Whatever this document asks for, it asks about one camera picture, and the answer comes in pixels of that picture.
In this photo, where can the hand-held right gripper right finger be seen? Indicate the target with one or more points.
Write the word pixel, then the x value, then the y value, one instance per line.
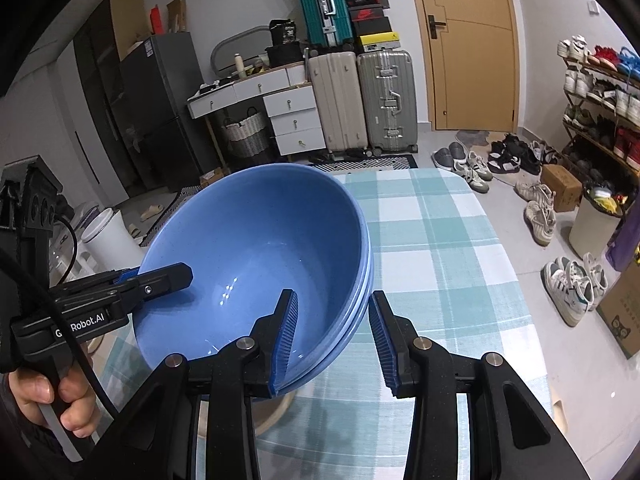
pixel 382 345

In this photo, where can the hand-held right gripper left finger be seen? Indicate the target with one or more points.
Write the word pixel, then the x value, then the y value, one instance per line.
pixel 282 345

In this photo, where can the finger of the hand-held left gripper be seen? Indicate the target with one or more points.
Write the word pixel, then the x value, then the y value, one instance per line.
pixel 127 275
pixel 170 277

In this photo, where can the cream round plate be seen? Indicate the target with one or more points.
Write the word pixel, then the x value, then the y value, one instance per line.
pixel 270 415

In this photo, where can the person's left hand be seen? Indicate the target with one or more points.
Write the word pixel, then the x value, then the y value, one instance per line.
pixel 80 410

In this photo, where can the white electric kettle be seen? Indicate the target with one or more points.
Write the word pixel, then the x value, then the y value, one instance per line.
pixel 112 245

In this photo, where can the beige slipper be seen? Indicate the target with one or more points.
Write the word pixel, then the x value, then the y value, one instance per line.
pixel 136 230
pixel 151 212

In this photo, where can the teal checked tablecloth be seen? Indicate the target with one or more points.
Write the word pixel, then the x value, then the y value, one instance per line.
pixel 440 270

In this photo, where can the small cardboard box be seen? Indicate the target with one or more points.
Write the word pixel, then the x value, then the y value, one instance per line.
pixel 212 176

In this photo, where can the woven laundry basket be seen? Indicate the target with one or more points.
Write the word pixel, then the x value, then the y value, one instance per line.
pixel 246 137

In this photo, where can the dark grey fridge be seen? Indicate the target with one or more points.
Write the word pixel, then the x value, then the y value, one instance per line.
pixel 165 110

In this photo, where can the dark glass cabinet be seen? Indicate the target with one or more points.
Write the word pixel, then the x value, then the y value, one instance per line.
pixel 100 85

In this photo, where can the white dressing table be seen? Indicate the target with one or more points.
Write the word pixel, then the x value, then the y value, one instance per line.
pixel 240 91

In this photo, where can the white drawer cabinet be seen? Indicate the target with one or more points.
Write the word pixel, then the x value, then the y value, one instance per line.
pixel 295 120

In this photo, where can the cluster of loose shoes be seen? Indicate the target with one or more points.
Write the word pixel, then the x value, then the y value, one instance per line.
pixel 540 215

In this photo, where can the white bottle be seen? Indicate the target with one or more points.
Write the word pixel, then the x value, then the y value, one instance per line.
pixel 240 66

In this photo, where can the grey door mat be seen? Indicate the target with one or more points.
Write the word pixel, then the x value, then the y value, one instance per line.
pixel 472 137

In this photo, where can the oval grey mirror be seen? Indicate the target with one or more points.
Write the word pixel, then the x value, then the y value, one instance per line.
pixel 220 45

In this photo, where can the white waste bin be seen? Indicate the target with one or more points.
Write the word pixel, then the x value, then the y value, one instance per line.
pixel 592 232

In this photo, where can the plain brown cardboard box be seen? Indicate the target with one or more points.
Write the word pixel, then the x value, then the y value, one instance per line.
pixel 562 187

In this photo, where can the beige suitcase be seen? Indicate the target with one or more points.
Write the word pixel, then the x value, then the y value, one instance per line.
pixel 337 105

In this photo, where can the printed cardboard box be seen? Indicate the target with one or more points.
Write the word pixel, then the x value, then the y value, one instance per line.
pixel 622 315

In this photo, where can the silver suitcase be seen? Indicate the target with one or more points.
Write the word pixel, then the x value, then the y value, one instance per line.
pixel 387 100

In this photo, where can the large flat cardboard box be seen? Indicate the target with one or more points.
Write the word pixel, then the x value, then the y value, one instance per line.
pixel 127 20

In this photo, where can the purple bag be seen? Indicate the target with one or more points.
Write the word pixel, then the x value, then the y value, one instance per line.
pixel 625 245

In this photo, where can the wooden door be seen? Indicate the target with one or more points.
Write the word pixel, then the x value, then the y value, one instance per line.
pixel 470 60

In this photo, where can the wooden shoe rack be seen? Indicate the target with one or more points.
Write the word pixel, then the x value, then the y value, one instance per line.
pixel 600 137

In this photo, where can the yellow shoe box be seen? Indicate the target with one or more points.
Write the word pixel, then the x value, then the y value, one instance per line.
pixel 380 41

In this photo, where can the teal suitcase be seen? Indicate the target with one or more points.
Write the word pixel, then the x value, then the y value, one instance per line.
pixel 322 10

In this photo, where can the plain black shoe box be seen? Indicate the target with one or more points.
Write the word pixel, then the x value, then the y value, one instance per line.
pixel 372 27

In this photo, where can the row of assorted sneakers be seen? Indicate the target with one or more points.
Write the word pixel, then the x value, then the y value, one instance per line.
pixel 580 85

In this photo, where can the red and black shoe box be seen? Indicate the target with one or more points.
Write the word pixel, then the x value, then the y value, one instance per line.
pixel 369 13

